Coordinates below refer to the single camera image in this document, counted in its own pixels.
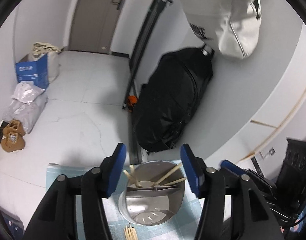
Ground white hanging bag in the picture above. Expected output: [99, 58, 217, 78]
[180, 0, 262, 60]

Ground brown shoes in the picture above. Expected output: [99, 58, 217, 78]
[1, 120, 26, 153]

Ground blue Jordan shoebox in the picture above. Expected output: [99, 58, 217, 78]
[0, 209, 25, 240]

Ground blue cardboard box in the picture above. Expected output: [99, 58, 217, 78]
[15, 55, 49, 89]

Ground orange black tool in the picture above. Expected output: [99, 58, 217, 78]
[126, 95, 138, 113]

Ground teal plaid tablecloth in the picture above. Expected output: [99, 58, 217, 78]
[46, 164, 204, 239]

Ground white sack with cloth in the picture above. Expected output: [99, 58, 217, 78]
[30, 42, 61, 83]

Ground black hanging backpack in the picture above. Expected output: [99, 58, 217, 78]
[132, 46, 214, 153]

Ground black coat rack stand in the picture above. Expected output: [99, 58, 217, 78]
[121, 0, 179, 164]

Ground white utensil holder cup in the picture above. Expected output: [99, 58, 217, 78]
[118, 160, 186, 226]

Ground wooden chopsticks on cloth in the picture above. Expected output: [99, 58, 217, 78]
[124, 224, 138, 240]

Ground wooden chopstick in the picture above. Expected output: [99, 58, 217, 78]
[129, 165, 141, 188]
[159, 177, 187, 187]
[123, 170, 141, 188]
[151, 163, 182, 187]

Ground grey plastic mail bags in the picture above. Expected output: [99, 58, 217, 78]
[2, 81, 47, 133]

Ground grey brown door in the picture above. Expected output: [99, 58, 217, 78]
[69, 0, 125, 54]

